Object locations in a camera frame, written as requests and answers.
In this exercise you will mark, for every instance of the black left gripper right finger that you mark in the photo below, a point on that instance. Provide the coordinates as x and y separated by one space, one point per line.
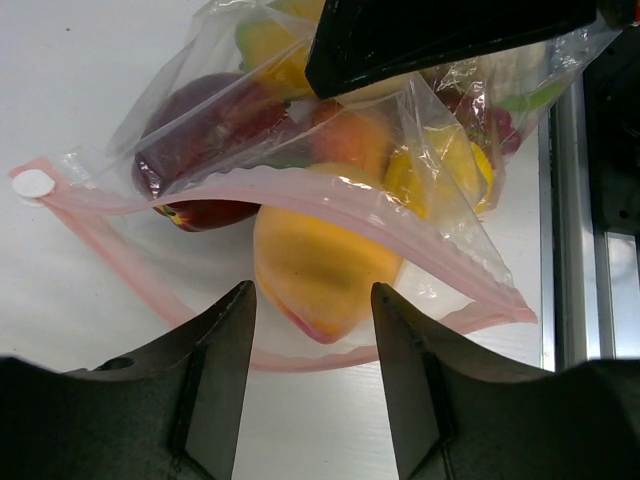
460 411

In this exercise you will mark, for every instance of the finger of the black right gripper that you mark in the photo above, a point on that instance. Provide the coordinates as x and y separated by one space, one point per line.
359 43

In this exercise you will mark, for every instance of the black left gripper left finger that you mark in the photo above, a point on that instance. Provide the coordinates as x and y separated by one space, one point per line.
170 409

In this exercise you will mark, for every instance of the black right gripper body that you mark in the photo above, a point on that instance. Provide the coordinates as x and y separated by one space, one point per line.
611 88

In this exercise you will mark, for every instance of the clear zip top bag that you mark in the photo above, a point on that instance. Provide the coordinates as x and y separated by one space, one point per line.
179 252

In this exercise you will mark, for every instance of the fake mango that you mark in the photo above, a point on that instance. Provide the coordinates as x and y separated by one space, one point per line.
274 42

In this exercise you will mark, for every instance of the fake peach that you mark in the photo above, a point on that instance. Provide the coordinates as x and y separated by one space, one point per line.
360 138

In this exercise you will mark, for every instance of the fake strawberry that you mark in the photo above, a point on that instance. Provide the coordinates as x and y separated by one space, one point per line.
488 126

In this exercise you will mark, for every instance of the fake yellow pear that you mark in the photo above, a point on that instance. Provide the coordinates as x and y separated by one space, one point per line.
461 171

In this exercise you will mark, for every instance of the fake dark red apple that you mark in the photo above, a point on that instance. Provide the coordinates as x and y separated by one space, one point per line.
241 117

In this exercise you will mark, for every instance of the fake orange fruit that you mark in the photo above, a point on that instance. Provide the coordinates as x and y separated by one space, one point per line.
318 274

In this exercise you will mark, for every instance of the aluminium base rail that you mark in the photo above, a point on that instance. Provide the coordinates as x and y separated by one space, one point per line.
589 277

